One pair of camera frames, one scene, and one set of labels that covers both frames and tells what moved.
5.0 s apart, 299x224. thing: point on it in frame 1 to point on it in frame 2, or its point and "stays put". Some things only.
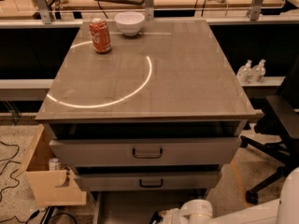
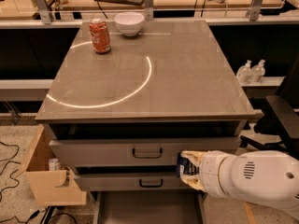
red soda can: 101,36 stays put
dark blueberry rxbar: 156,218 to 185,167
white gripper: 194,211 to 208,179
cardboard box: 44,182 stays put
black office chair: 282,124 stays put
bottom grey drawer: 138,206 stays put
